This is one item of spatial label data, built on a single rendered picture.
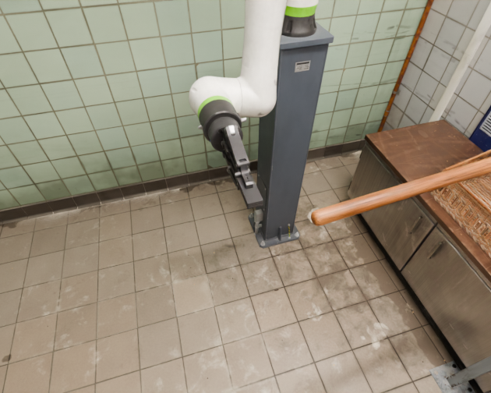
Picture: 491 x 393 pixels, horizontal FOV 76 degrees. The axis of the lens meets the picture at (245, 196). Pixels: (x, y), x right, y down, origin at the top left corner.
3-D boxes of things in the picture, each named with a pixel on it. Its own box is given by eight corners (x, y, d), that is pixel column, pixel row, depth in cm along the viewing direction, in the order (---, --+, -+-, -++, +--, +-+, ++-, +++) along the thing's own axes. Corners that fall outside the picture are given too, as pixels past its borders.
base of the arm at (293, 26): (259, 13, 123) (259, -4, 118) (294, 9, 126) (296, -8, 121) (284, 40, 106) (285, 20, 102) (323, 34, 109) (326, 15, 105)
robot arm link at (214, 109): (197, 136, 79) (192, 103, 72) (241, 127, 81) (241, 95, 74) (203, 150, 75) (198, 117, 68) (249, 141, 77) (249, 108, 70)
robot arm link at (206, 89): (185, 107, 88) (185, 68, 80) (228, 105, 91) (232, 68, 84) (194, 136, 79) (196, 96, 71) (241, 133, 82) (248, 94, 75)
